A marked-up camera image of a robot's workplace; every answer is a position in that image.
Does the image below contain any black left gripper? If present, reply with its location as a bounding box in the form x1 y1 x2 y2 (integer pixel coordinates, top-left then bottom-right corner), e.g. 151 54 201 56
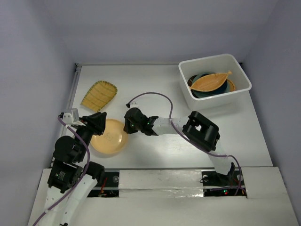
75 111 107 161

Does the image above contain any yellow round plate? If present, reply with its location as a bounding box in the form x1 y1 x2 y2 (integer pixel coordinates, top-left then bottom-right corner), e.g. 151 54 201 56
90 119 128 155

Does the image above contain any yellow green bamboo-pattern plate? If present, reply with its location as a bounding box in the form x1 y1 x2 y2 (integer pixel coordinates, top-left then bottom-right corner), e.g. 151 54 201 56
80 81 118 113

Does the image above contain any striped rim round plate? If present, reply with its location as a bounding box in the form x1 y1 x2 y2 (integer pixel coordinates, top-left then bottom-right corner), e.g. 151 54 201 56
187 75 197 88

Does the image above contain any orange leaf-shaped plate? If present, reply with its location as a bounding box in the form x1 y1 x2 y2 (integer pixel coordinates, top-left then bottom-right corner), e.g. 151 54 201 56
190 71 232 92

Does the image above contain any dark blue leaf dish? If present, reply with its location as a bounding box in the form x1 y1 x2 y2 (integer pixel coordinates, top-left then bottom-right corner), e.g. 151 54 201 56
192 81 230 98

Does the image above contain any orange woven round plate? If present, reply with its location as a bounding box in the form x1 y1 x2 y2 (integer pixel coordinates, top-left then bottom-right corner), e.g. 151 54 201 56
227 79 236 92

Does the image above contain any teal round ceramic plate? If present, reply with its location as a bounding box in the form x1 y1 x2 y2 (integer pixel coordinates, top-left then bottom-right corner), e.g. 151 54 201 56
192 72 215 83

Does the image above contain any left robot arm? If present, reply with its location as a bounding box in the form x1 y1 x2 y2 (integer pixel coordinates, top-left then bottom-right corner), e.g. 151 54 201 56
33 109 107 226

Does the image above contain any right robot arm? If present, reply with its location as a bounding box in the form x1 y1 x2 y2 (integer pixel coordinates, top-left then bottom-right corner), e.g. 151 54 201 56
124 107 235 185

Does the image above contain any white plastic bin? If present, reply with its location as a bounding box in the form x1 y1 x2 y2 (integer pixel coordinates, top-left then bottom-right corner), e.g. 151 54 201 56
178 54 252 111

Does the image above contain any white front panel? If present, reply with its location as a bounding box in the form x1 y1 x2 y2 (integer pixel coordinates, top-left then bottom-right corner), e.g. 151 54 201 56
29 167 298 226

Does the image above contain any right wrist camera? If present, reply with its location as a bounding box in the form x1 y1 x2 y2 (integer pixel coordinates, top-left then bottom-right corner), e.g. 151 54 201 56
126 101 139 108

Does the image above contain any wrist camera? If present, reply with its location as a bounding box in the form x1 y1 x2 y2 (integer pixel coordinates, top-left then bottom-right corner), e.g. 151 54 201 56
60 108 81 125
126 101 139 108

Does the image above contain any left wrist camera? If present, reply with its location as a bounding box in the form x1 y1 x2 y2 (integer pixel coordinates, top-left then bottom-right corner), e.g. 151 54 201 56
60 108 81 125

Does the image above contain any aluminium side rail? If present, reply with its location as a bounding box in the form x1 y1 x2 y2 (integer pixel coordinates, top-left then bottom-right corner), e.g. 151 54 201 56
49 63 82 168

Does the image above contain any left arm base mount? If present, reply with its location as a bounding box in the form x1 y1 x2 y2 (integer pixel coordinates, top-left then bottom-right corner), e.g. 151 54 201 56
88 171 119 198

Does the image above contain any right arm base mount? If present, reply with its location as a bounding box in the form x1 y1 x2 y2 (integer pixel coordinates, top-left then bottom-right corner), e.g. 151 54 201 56
200 170 247 197

